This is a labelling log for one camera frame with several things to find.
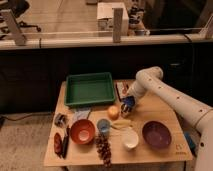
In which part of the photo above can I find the red bowl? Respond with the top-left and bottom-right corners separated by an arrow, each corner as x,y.
70,119 -> 95,145

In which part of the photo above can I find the black utensil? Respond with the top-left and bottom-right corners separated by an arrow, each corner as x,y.
62,127 -> 70,159

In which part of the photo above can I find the wooden railing beam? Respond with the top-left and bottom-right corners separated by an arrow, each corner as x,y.
0,34 -> 213,51

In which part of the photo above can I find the banana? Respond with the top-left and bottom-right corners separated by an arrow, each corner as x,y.
111,119 -> 132,130

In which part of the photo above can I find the purple bowl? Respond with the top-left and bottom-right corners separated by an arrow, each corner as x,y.
142,121 -> 172,149

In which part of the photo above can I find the red spatula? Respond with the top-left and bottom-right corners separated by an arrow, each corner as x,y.
54,133 -> 62,157

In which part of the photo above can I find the white cardboard box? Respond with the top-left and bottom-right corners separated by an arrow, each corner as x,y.
97,2 -> 129,35

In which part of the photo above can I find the orange fruit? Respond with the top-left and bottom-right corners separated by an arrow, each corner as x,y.
107,106 -> 119,120

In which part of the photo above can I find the green plastic tray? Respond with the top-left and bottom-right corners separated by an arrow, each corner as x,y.
64,72 -> 116,108

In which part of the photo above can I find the blue cup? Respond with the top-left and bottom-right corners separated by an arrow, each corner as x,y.
97,119 -> 110,135

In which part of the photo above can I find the black office chair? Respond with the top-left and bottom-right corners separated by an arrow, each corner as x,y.
0,0 -> 41,34

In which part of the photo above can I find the dark rectangular box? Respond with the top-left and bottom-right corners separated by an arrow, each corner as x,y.
116,81 -> 128,101

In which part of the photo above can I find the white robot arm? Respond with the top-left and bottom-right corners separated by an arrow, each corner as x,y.
121,66 -> 213,171

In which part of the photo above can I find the grey cloth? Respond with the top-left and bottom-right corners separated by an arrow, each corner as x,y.
72,108 -> 91,122

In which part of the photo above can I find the small metal object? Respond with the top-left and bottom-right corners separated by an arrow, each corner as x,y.
54,113 -> 67,128

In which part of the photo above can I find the bunch of red grapes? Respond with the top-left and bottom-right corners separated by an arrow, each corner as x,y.
95,134 -> 111,167

